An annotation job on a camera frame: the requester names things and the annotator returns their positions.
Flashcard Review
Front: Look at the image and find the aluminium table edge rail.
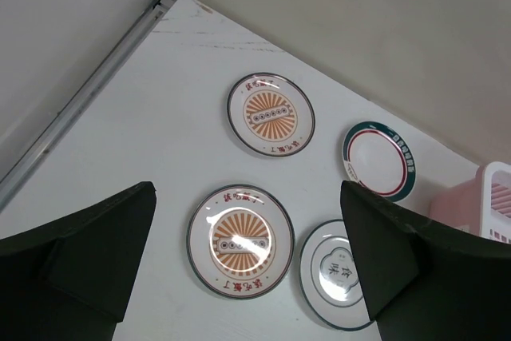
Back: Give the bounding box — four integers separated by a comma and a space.
1, 0, 177, 209

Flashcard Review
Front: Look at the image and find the green rimmed white plate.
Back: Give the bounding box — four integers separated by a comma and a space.
342, 121, 417, 202

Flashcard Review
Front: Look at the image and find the white plate with characters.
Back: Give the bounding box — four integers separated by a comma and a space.
299, 219, 373, 331

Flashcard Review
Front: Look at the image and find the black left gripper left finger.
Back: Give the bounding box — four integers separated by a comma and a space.
1, 181, 156, 340

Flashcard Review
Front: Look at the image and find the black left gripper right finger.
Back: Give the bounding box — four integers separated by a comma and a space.
340, 181, 510, 340

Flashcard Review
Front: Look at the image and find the orange sunburst plate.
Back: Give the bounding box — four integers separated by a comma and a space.
226, 72, 316, 157
186, 184, 295, 300

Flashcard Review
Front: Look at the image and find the pink plastic dish rack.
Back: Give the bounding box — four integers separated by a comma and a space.
429, 161, 511, 244

